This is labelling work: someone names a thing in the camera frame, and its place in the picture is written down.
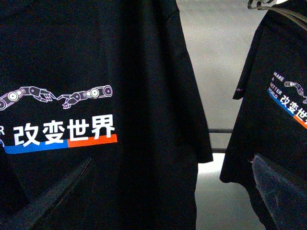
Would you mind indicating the dark grey clothes drying rack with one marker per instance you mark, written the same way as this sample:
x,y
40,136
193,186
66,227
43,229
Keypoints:
x,y
219,139

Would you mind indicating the dark translucent right gripper right finger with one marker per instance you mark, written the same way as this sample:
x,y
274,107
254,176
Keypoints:
x,y
283,190

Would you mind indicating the dark translucent right gripper left finger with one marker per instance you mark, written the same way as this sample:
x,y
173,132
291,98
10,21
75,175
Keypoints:
x,y
67,205

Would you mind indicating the metal wire hanger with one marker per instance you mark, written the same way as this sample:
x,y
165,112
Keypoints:
x,y
295,17

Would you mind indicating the black printed t-shirt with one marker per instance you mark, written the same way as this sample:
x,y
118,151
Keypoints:
x,y
109,80
272,119

